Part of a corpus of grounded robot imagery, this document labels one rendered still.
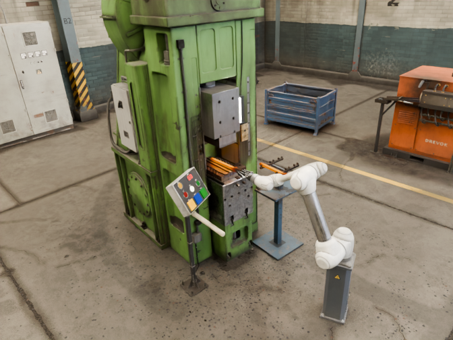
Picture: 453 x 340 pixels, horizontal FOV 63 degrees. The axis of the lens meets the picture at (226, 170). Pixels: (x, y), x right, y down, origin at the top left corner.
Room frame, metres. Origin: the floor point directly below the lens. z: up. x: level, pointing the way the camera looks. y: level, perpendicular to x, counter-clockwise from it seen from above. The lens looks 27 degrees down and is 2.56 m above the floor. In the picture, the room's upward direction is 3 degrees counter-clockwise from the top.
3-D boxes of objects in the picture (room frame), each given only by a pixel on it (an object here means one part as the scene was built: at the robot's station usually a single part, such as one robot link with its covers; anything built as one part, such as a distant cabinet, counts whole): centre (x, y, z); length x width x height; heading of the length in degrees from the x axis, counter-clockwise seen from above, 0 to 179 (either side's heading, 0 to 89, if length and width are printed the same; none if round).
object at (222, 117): (3.24, 0.07, 1.56); 0.42 x 0.39 x 0.40; 38
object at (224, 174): (3.22, 0.10, 0.96); 0.42 x 0.20 x 0.09; 38
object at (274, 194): (3.22, -0.52, 0.70); 0.40 x 0.30 x 0.02; 128
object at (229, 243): (3.26, 0.07, 0.23); 0.55 x 0.37 x 0.47; 38
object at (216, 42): (3.36, 0.16, 2.06); 0.44 x 0.41 x 0.47; 38
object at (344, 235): (2.24, -0.86, 0.77); 0.18 x 0.16 x 0.22; 136
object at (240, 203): (3.26, 0.07, 0.69); 0.56 x 0.38 x 0.45; 38
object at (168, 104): (3.16, 0.42, 1.15); 0.44 x 0.26 x 2.30; 38
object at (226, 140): (3.22, 0.10, 1.32); 0.42 x 0.20 x 0.10; 38
